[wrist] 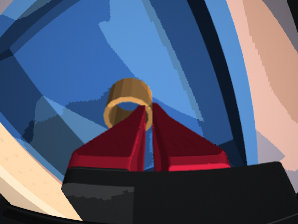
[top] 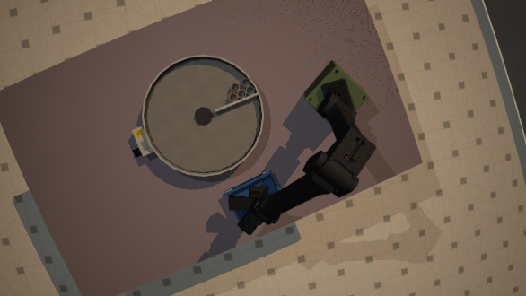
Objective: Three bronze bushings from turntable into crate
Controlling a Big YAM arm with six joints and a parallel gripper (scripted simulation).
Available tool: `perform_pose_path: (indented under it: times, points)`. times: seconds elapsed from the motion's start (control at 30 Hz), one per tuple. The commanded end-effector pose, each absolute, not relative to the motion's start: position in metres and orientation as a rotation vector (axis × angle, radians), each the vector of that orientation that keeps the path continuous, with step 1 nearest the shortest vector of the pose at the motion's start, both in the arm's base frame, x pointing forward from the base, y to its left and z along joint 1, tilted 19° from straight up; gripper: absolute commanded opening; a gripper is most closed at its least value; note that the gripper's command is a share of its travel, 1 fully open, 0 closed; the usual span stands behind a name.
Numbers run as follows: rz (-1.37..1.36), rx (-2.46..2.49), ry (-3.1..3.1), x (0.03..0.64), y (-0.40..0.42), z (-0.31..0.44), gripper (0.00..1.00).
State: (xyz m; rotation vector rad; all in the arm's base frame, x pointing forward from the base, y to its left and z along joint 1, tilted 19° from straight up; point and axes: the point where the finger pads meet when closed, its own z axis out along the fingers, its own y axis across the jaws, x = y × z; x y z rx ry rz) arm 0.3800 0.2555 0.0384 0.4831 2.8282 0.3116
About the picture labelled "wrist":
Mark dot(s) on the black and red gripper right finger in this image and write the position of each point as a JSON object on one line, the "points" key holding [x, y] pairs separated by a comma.
{"points": [[181, 148]]}

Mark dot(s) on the bronze bushing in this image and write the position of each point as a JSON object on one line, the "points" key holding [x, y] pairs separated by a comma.
{"points": [[126, 90]]}

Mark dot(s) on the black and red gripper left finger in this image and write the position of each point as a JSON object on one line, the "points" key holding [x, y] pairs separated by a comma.
{"points": [[117, 147]]}

